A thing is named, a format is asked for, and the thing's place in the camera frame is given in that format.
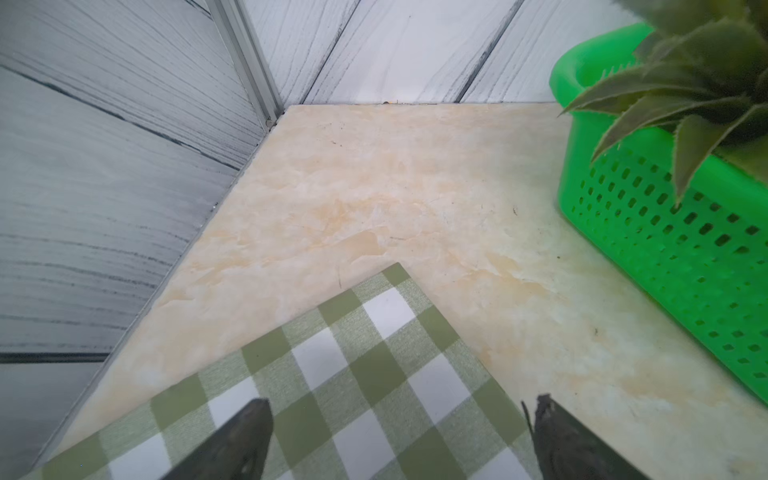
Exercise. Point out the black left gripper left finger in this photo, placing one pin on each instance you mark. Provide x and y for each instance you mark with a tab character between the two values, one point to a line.
236	450

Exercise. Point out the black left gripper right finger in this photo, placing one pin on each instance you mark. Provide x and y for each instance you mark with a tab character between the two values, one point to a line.
567	449

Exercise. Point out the pineapple with dark crown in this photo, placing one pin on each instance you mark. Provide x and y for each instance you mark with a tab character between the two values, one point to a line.
701	74

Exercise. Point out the green checkered cloth mat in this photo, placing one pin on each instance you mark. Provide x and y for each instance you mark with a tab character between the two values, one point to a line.
371	384

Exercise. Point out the green perforated plastic basket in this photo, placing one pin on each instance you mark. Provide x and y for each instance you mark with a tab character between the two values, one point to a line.
702	256

